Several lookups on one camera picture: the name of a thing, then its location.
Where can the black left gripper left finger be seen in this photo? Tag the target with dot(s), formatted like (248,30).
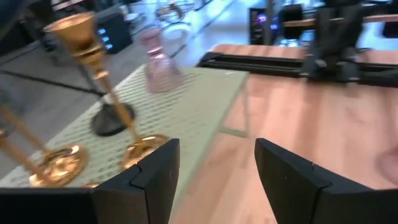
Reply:
(140,199)

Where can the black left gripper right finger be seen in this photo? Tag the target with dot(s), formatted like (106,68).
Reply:
(311,199)

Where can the black candlestick holder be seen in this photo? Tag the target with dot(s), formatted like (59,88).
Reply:
(109,123)

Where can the pink ribbed glass candle holder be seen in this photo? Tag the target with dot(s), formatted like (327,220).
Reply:
(160,71)

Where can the gold candlestick holder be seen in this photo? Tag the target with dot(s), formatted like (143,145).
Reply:
(62,165)
(74,34)

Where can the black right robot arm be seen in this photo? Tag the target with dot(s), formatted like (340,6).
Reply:
(334,40)

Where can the mint green perforated metal shelf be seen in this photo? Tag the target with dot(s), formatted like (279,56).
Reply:
(186,102)

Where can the black electronic box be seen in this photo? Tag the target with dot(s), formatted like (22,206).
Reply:
(115,34)

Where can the wooden workbench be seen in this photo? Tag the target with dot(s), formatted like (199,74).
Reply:
(298,22)

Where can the black computer tower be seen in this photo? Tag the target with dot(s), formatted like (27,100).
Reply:
(258,28)

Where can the black aluminium table frame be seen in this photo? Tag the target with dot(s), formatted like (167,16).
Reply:
(248,62)

